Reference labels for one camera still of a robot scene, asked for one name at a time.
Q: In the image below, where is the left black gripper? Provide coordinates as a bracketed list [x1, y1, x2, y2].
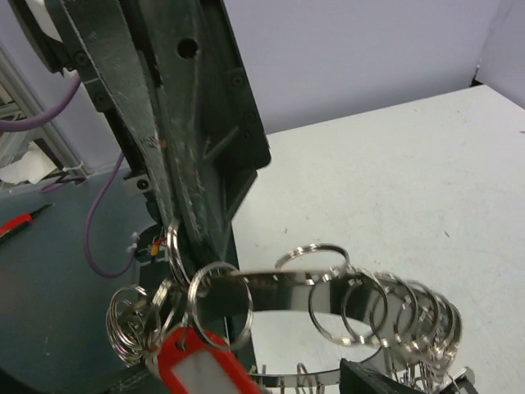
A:
[29, 1, 271, 256]

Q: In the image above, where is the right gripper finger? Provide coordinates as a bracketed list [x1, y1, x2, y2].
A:
[339, 359, 478, 394]

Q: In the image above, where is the large metal keyring with keys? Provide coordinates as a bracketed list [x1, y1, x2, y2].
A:
[106, 222, 469, 393]

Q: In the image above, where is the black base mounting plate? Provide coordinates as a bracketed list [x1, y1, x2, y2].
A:
[130, 192, 255, 362]

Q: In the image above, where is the red black utility knife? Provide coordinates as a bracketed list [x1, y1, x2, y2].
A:
[0, 204, 53, 245]

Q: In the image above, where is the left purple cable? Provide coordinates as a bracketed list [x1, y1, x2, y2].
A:
[0, 76, 136, 278]

